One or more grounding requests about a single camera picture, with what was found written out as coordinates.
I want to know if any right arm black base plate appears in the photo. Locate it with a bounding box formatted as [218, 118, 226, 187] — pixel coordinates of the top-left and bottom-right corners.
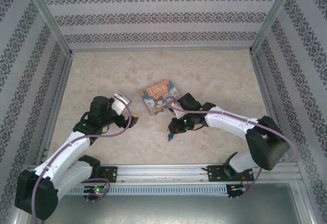
[205, 165, 255, 183]

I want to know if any aluminium mounting rail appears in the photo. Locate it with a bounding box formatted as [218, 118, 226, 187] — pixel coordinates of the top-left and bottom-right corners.
[25, 163, 300, 184]

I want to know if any aluminium side rail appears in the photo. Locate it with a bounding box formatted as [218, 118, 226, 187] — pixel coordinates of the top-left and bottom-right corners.
[249, 50, 292, 164]
[35, 52, 74, 165]

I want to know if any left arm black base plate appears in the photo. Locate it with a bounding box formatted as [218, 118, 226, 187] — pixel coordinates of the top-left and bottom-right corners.
[98, 166, 118, 184]

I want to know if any aluminium frame post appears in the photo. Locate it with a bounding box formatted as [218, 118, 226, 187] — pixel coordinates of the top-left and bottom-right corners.
[21, 0, 74, 56]
[249, 0, 299, 54]

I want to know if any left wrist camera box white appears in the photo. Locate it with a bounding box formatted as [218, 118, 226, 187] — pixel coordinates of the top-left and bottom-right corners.
[112, 94, 131, 115]

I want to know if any orange teal bear tin box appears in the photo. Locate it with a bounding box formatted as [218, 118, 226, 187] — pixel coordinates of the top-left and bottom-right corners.
[140, 79, 179, 116]

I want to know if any grey slotted cable duct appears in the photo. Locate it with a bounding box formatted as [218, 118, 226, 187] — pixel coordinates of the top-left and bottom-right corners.
[68, 185, 228, 197]

